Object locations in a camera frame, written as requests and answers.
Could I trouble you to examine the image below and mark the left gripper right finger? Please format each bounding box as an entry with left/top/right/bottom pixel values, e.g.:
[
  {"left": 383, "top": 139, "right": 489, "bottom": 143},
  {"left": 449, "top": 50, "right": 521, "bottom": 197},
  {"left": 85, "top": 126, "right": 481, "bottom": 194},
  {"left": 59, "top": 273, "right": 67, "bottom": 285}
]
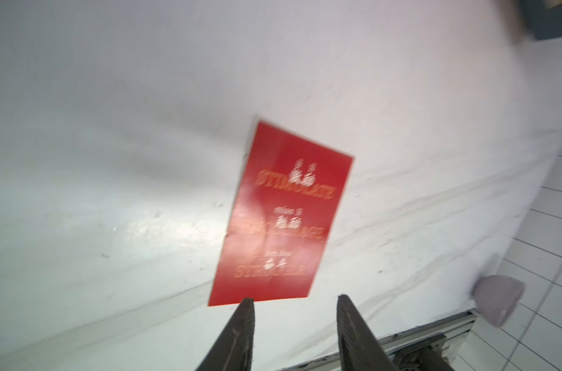
[{"left": 337, "top": 295, "right": 398, "bottom": 371}]

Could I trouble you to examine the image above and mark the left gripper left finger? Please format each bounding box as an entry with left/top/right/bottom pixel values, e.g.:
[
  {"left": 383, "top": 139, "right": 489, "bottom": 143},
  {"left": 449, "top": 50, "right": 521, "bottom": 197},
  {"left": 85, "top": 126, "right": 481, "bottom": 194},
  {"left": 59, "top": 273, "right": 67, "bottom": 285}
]
[{"left": 196, "top": 298, "right": 256, "bottom": 371}]

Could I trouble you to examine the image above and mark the red postcard white text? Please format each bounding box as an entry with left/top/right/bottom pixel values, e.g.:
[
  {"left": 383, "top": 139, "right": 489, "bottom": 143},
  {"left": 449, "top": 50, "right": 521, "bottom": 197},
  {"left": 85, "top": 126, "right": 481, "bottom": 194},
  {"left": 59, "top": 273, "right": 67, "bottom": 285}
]
[{"left": 208, "top": 121, "right": 354, "bottom": 306}]

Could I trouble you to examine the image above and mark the teal drawer cabinet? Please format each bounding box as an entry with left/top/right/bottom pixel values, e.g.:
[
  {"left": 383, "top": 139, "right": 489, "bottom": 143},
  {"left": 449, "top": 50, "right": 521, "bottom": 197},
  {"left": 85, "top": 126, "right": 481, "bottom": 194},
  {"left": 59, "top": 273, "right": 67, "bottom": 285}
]
[{"left": 517, "top": 0, "right": 562, "bottom": 40}]

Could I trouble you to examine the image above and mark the lilac bowl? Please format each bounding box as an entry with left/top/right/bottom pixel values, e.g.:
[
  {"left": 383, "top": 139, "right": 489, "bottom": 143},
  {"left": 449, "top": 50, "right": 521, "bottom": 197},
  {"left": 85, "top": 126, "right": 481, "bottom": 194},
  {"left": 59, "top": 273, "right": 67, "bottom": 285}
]
[{"left": 472, "top": 275, "right": 526, "bottom": 329}]

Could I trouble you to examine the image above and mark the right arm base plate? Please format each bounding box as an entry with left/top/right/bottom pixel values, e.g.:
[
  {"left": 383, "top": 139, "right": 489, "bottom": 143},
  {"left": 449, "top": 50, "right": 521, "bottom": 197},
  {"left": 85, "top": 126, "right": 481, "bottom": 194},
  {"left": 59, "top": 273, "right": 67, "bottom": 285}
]
[{"left": 393, "top": 346, "right": 454, "bottom": 371}]

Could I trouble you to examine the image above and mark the aluminium mounting rail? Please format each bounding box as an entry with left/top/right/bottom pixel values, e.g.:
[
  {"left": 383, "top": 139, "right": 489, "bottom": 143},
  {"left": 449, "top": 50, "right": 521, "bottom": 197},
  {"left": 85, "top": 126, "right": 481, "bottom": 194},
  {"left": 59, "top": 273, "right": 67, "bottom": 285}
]
[{"left": 288, "top": 312, "right": 477, "bottom": 370}]

